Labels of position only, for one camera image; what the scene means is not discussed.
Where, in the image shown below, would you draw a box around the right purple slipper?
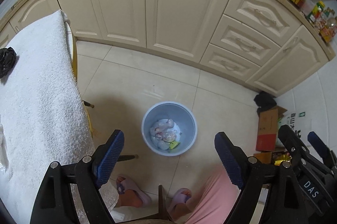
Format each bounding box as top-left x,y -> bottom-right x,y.
167,188 -> 191,221

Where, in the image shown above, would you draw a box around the pink trouser leg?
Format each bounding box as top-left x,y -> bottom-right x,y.
186,165 -> 239,224

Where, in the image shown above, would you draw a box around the left purple slipper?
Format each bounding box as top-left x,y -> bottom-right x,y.
116,175 -> 152,208

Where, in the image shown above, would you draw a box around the white rice bag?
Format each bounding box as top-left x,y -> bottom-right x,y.
275,111 -> 312,148

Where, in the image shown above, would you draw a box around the wooden stool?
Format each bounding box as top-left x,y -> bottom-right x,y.
118,154 -> 171,222

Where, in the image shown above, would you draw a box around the light blue trash bin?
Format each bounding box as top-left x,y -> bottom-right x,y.
141,101 -> 198,157

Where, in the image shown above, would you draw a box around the brown cardboard box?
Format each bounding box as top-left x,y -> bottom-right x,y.
256,106 -> 287,152

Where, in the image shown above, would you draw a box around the purple slipper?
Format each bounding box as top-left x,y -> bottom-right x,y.
167,188 -> 191,221
116,175 -> 152,208

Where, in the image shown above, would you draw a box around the black cloth on floor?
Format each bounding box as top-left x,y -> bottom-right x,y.
254,91 -> 277,116

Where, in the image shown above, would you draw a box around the cream kitchen cabinet run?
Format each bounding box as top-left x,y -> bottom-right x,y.
1,0 -> 335,96

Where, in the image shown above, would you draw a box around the white towel table cover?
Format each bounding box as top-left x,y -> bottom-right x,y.
1,11 -> 95,223

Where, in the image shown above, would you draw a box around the seasoning packets on counter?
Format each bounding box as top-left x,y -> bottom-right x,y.
289,0 -> 336,44

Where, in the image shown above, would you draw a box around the small black plastic bag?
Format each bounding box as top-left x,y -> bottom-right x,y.
0,47 -> 17,78

